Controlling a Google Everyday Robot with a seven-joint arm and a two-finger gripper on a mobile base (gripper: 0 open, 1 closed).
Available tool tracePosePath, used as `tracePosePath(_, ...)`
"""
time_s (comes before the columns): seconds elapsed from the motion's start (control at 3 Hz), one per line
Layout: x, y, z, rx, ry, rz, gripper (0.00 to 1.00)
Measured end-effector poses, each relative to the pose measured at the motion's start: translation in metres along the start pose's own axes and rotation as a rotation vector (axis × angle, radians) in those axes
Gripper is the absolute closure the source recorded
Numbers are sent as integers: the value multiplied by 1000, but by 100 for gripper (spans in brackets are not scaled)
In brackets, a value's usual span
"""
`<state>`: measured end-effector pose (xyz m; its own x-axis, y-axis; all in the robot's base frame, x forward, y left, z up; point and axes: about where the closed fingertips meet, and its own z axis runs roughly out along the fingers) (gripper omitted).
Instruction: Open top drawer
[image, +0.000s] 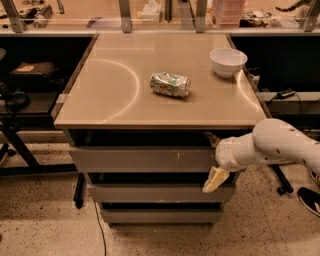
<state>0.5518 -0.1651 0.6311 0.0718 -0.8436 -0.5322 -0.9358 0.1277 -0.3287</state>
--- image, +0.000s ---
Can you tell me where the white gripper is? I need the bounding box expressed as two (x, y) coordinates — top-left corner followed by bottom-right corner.
(202, 131), (241, 193)

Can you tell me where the grey top drawer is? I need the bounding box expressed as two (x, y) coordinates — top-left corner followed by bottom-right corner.
(70, 146), (216, 173)

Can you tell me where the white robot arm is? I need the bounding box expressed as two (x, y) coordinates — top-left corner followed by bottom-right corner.
(202, 118), (320, 193)

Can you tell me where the grey drawer cabinet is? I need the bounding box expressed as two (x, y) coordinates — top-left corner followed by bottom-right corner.
(55, 32), (265, 225)

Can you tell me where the grey bottom drawer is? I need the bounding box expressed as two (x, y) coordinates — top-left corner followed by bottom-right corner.
(100, 210), (223, 224)

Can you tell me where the black table leg bar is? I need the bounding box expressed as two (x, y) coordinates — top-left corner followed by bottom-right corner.
(271, 165), (293, 195)

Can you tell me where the crushed green soda can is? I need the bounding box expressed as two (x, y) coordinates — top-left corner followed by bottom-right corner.
(150, 72), (190, 98)

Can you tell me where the black power adapter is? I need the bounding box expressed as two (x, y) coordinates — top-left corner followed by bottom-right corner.
(276, 88), (295, 99)

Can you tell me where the white bowl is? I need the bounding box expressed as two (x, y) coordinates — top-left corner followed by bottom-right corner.
(210, 48), (248, 78)

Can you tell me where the black white sneaker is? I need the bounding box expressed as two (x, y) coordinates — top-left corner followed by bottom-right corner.
(297, 187), (320, 217)

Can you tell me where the pink plastic bin stack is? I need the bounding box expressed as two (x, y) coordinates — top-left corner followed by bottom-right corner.
(211, 0), (246, 28)

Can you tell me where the white tissue box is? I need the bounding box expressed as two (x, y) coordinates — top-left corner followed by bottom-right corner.
(141, 0), (161, 23)

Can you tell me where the black floor cable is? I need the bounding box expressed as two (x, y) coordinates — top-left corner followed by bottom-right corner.
(94, 201), (108, 256)

